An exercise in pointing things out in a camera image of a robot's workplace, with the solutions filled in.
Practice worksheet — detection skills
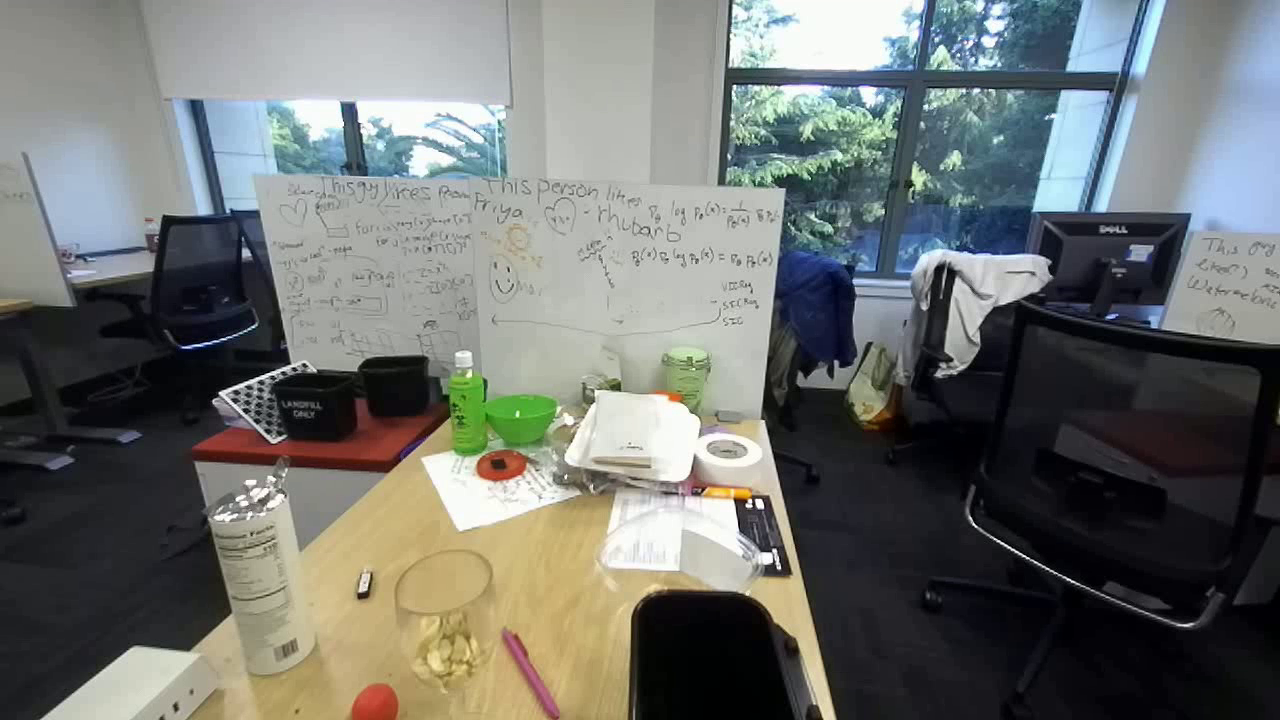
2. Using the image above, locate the clear wine glass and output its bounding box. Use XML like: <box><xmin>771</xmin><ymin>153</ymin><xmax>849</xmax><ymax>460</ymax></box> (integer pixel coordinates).
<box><xmin>397</xmin><ymin>547</ymin><xmax>491</xmax><ymax>691</ymax></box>

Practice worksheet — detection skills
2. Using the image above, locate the black bin on cabinet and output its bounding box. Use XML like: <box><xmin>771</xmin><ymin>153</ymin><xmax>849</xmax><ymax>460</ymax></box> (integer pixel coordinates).
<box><xmin>359</xmin><ymin>356</ymin><xmax>434</xmax><ymax>414</ymax></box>
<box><xmin>274</xmin><ymin>371</ymin><xmax>355</xmax><ymax>438</ymax></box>

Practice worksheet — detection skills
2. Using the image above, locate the black landfill bin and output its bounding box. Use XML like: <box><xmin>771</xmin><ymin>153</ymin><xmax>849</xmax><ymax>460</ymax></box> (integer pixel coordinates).
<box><xmin>628</xmin><ymin>592</ymin><xmax>824</xmax><ymax>720</ymax></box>

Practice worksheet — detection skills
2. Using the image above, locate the light green jar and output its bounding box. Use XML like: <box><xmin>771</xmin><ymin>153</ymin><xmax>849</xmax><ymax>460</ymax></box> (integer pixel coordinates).
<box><xmin>660</xmin><ymin>348</ymin><xmax>713</xmax><ymax>409</ymax></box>

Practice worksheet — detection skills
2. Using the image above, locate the stack of white trays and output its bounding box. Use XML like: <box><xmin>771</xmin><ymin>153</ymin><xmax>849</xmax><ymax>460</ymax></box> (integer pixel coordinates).
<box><xmin>566</xmin><ymin>390</ymin><xmax>699</xmax><ymax>482</ymax></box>

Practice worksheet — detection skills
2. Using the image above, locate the large whiteboard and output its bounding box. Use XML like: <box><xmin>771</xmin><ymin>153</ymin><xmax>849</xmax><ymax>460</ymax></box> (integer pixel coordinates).
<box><xmin>257</xmin><ymin>176</ymin><xmax>786</xmax><ymax>414</ymax></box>

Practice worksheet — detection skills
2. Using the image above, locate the white tape roll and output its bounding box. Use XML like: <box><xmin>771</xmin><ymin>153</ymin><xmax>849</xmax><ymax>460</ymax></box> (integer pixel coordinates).
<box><xmin>696</xmin><ymin>432</ymin><xmax>764</xmax><ymax>469</ymax></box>

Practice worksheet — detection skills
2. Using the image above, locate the green bowl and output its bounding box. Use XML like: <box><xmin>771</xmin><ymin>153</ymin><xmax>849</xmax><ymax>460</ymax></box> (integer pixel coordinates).
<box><xmin>487</xmin><ymin>390</ymin><xmax>558</xmax><ymax>447</ymax></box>

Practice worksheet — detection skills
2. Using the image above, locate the red tape roll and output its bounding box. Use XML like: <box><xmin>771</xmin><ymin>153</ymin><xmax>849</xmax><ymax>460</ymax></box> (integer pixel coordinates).
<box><xmin>477</xmin><ymin>450</ymin><xmax>529</xmax><ymax>482</ymax></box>

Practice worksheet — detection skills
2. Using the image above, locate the printed paper sheet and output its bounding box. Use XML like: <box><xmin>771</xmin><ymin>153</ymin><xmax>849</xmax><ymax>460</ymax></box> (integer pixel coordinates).
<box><xmin>600</xmin><ymin>486</ymin><xmax>754</xmax><ymax>579</ymax></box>

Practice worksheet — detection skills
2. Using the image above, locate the green plastic bottle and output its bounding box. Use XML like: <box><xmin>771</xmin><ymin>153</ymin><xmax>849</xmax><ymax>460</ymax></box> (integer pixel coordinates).
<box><xmin>447</xmin><ymin>348</ymin><xmax>487</xmax><ymax>455</ymax></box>

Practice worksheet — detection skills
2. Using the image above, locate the blue jacket on chair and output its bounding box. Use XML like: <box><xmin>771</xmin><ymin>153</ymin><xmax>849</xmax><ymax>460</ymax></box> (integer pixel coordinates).
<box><xmin>776</xmin><ymin>247</ymin><xmax>855</xmax><ymax>371</ymax></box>

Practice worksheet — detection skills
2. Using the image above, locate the white paper sheet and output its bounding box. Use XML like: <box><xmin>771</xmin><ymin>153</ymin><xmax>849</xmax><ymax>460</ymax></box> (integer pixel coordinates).
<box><xmin>426</xmin><ymin>450</ymin><xmax>574</xmax><ymax>531</ymax></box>

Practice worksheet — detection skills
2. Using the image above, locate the red topped white cabinet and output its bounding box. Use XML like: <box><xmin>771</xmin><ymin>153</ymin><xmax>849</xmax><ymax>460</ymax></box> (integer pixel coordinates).
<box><xmin>194</xmin><ymin>409</ymin><xmax>445</xmax><ymax>542</ymax></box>

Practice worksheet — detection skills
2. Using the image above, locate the pink pen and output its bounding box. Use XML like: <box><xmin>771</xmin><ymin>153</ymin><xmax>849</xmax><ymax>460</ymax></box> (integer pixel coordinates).
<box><xmin>501</xmin><ymin>627</ymin><xmax>566</xmax><ymax>720</ymax></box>

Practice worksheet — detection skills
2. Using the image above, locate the white jacket on chair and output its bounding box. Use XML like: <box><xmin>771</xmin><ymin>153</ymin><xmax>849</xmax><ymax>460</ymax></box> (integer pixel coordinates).
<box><xmin>914</xmin><ymin>247</ymin><xmax>1054</xmax><ymax>381</ymax></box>

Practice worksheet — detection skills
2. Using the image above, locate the small silver clip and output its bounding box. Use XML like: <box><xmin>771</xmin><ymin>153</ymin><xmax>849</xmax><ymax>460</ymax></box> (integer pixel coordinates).
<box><xmin>355</xmin><ymin>568</ymin><xmax>375</xmax><ymax>598</ymax></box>

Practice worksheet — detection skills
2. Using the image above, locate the white grid rack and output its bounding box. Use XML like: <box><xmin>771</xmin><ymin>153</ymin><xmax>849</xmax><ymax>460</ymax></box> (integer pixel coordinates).
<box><xmin>211</xmin><ymin>360</ymin><xmax>314</xmax><ymax>442</ymax></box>

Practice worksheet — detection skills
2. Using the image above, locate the red ball in cup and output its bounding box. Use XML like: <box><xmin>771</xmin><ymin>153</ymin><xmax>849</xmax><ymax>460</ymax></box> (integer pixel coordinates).
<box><xmin>349</xmin><ymin>683</ymin><xmax>400</xmax><ymax>720</ymax></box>

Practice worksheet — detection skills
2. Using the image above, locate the black mesh chair left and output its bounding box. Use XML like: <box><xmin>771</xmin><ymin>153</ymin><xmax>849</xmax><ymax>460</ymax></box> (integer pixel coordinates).
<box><xmin>103</xmin><ymin>214</ymin><xmax>259</xmax><ymax>405</ymax></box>

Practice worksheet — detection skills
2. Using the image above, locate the black computer monitor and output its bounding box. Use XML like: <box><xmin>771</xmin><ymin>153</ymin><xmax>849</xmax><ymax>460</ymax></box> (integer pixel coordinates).
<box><xmin>1028</xmin><ymin>213</ymin><xmax>1190</xmax><ymax>315</ymax></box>

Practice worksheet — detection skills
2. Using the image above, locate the black office chair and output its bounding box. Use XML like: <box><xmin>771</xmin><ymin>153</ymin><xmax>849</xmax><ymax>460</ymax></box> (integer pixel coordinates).
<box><xmin>922</xmin><ymin>300</ymin><xmax>1280</xmax><ymax>720</ymax></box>

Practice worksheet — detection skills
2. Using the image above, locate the white power box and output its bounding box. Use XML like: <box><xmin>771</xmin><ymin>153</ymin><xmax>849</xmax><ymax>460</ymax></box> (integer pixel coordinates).
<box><xmin>40</xmin><ymin>645</ymin><xmax>215</xmax><ymax>720</ymax></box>

